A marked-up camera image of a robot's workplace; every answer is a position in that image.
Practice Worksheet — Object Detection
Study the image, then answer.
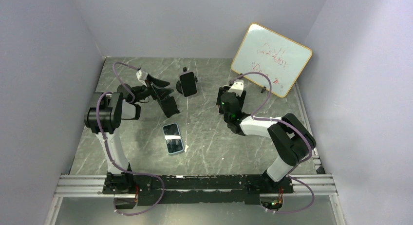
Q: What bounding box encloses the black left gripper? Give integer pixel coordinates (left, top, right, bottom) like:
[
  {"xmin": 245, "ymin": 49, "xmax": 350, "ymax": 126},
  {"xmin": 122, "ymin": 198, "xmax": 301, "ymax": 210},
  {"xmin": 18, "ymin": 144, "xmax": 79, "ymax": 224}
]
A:
[{"xmin": 132, "ymin": 75, "xmax": 174, "ymax": 103}]

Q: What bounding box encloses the black folding phone stand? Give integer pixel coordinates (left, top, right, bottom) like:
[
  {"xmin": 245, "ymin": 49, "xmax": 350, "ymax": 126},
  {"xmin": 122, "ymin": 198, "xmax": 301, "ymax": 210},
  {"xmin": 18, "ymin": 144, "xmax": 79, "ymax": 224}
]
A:
[{"xmin": 157, "ymin": 95, "xmax": 180, "ymax": 118}]

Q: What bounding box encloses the purple phone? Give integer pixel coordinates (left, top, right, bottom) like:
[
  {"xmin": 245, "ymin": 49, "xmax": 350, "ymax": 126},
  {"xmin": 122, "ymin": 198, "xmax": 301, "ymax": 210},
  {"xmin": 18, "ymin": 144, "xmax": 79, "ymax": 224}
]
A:
[{"xmin": 179, "ymin": 71, "xmax": 197, "ymax": 97}]

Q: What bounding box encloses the blue cased phone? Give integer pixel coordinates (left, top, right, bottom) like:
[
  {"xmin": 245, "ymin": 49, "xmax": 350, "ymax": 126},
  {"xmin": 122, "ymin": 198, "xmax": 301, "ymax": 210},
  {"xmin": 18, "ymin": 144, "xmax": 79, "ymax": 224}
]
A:
[{"xmin": 162, "ymin": 123, "xmax": 185, "ymax": 155}]

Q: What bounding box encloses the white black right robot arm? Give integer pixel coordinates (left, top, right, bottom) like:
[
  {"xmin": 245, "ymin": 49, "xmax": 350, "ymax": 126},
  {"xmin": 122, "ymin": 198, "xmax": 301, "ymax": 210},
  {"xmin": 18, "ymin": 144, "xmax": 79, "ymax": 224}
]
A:
[{"xmin": 216, "ymin": 86, "xmax": 317, "ymax": 193}]

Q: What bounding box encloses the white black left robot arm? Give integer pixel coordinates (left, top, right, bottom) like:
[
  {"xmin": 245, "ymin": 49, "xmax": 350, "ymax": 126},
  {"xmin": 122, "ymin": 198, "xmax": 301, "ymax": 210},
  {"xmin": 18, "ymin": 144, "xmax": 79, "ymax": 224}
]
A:
[{"xmin": 84, "ymin": 72, "xmax": 179, "ymax": 194}]

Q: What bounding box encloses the black round base phone stand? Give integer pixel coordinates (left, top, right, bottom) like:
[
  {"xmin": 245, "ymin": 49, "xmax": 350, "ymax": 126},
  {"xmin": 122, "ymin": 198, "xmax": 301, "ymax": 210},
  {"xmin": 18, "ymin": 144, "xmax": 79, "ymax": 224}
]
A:
[{"xmin": 176, "ymin": 67, "xmax": 198, "ymax": 97}]

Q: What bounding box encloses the yellow framed whiteboard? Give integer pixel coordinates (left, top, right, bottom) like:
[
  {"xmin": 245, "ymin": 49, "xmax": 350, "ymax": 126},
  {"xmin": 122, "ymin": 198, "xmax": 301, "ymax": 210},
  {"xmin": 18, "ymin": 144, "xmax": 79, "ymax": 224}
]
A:
[{"xmin": 231, "ymin": 23, "xmax": 313, "ymax": 98}]

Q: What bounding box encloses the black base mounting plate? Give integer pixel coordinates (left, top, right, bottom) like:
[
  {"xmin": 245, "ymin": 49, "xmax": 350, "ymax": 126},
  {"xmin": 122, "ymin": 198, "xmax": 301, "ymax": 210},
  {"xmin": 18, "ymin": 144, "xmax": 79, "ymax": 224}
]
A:
[{"xmin": 102, "ymin": 174, "xmax": 294, "ymax": 206}]

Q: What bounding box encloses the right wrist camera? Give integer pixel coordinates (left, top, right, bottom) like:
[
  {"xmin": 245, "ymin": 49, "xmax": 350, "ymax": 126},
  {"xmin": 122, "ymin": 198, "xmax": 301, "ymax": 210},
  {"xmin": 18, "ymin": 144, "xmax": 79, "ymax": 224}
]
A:
[{"xmin": 227, "ymin": 79, "xmax": 244, "ymax": 97}]

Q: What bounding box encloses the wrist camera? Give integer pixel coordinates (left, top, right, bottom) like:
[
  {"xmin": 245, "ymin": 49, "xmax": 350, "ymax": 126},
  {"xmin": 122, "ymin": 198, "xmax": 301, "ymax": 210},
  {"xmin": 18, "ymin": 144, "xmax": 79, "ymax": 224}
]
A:
[
  {"xmin": 136, "ymin": 68, "xmax": 149, "ymax": 85},
  {"xmin": 227, "ymin": 79, "xmax": 244, "ymax": 97}
]

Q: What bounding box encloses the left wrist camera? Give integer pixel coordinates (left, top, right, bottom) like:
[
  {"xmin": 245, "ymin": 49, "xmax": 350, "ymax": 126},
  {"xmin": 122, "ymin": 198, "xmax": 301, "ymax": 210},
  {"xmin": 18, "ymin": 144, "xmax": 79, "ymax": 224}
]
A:
[{"xmin": 136, "ymin": 68, "xmax": 149, "ymax": 85}]

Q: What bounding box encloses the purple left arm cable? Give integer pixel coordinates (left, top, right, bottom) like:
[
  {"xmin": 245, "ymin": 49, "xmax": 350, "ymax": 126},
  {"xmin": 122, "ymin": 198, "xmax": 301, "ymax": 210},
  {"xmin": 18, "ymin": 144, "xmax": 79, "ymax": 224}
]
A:
[{"xmin": 96, "ymin": 61, "xmax": 165, "ymax": 217}]

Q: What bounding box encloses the aluminium rail frame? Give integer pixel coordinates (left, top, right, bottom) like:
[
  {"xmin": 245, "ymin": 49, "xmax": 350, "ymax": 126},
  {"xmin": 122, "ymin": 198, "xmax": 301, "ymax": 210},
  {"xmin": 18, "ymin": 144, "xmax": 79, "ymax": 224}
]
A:
[{"xmin": 45, "ymin": 174, "xmax": 345, "ymax": 225}]

